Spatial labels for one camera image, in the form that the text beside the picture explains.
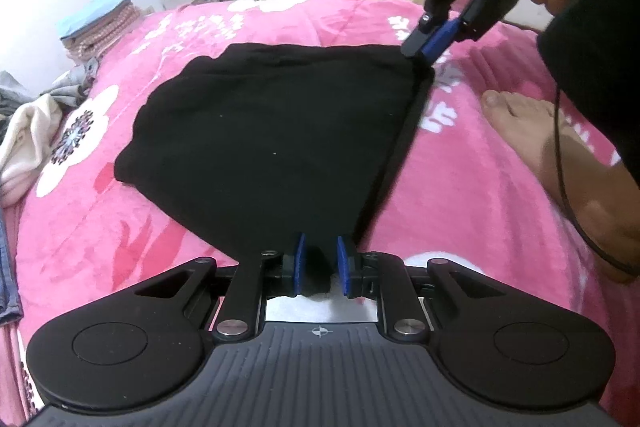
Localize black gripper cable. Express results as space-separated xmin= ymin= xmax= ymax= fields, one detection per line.
xmin=535 ymin=0 xmax=640 ymax=274

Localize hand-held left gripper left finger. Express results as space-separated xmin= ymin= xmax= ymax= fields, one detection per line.
xmin=134 ymin=232 xmax=308 ymax=342

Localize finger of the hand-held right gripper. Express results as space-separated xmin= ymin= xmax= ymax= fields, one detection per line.
xmin=422 ymin=21 xmax=466 ymax=65
xmin=401 ymin=13 xmax=451 ymax=58

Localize black t-shirt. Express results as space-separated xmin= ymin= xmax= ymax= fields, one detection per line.
xmin=114 ymin=42 xmax=437 ymax=294

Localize pink floral blanket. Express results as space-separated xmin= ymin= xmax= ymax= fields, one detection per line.
xmin=15 ymin=0 xmax=640 ymax=427

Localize pink striped folded blanket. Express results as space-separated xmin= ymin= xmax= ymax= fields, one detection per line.
xmin=62 ymin=2 xmax=139 ymax=61

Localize blue jeans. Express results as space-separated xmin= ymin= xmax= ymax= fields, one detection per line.
xmin=0 ymin=212 xmax=24 ymax=324

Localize grey garment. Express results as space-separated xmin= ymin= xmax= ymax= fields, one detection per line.
xmin=0 ymin=57 xmax=102 ymax=108

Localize person's black clothing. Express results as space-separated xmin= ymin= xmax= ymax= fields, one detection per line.
xmin=537 ymin=0 xmax=640 ymax=168

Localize cream white sweater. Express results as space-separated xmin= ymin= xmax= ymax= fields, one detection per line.
xmin=0 ymin=94 xmax=64 ymax=191

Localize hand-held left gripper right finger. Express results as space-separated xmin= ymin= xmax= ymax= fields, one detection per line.
xmin=336 ymin=234 xmax=508 ymax=342

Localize blue folded cloth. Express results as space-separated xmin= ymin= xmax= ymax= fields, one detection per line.
xmin=55 ymin=0 xmax=137 ymax=41

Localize person's bare foot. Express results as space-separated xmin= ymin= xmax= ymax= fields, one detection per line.
xmin=480 ymin=89 xmax=640 ymax=286

